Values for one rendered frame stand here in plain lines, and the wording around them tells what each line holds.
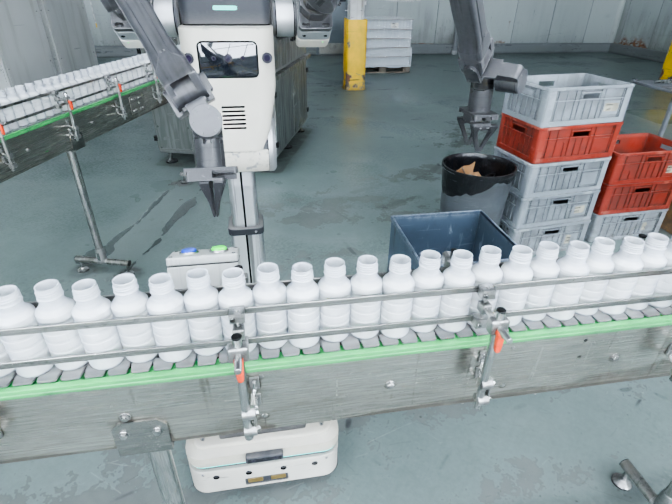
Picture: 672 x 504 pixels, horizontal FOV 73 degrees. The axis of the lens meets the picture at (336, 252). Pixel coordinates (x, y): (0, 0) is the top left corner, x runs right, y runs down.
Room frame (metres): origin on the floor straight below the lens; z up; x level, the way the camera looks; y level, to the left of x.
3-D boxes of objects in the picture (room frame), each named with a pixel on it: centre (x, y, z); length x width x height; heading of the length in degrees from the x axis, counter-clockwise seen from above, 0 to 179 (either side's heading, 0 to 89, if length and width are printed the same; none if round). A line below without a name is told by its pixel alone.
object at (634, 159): (3.13, -2.08, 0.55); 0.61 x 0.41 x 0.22; 103
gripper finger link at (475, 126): (1.17, -0.37, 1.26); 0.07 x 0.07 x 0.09; 10
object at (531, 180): (2.90, -1.40, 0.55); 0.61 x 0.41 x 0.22; 107
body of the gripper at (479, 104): (1.19, -0.36, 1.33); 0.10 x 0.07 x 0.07; 10
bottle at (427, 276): (0.71, -0.17, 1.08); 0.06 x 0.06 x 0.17
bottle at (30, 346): (0.58, 0.52, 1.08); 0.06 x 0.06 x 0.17
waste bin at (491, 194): (2.71, -0.88, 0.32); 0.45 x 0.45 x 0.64
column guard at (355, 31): (8.45, -0.27, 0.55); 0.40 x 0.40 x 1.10; 10
